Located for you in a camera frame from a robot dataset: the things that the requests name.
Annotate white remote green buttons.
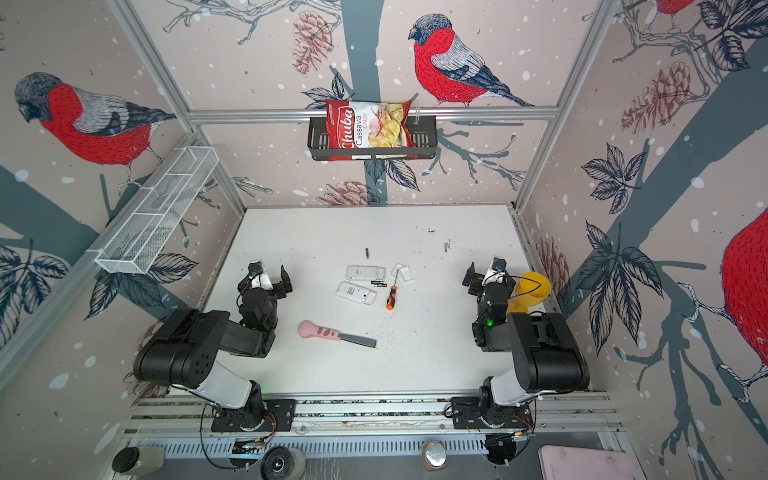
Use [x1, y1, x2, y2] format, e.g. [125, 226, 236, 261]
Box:
[336, 281, 377, 306]

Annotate white remote grey buttons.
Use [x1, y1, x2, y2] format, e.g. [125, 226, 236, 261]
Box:
[345, 265, 386, 283]

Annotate orange black screwdriver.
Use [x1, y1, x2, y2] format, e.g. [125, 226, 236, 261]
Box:
[386, 275, 399, 311]

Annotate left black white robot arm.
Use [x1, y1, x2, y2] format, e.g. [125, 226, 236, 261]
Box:
[133, 261, 293, 416]

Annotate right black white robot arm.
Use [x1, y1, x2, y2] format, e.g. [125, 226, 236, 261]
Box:
[462, 257, 590, 413]

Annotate yellow plastic cup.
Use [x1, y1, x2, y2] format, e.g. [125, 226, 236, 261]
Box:
[507, 272, 552, 313]

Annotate black round speaker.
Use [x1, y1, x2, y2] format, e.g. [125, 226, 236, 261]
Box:
[259, 446, 306, 480]

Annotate red cassava chips bag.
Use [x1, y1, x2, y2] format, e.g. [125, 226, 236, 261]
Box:
[325, 100, 413, 150]

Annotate silver round cap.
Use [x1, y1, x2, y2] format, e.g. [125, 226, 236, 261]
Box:
[421, 440, 447, 471]

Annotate pink pad corner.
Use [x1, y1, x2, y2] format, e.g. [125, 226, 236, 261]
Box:
[539, 445, 640, 480]

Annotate black grey cylinder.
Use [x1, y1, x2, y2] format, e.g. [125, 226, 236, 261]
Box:
[111, 446, 165, 476]

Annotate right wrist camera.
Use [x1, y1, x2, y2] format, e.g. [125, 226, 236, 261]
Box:
[482, 266, 507, 285]

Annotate pink handled scraper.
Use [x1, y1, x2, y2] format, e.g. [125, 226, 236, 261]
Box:
[297, 321, 377, 348]

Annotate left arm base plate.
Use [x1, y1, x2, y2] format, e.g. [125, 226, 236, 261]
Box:
[211, 399, 296, 434]

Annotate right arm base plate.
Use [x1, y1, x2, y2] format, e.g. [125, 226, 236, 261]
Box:
[444, 397, 534, 431]

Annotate white wire mesh shelf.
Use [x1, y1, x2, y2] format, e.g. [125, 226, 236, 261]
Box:
[95, 146, 219, 274]

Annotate black wall basket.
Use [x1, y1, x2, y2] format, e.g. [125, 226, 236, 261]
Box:
[307, 116, 438, 161]

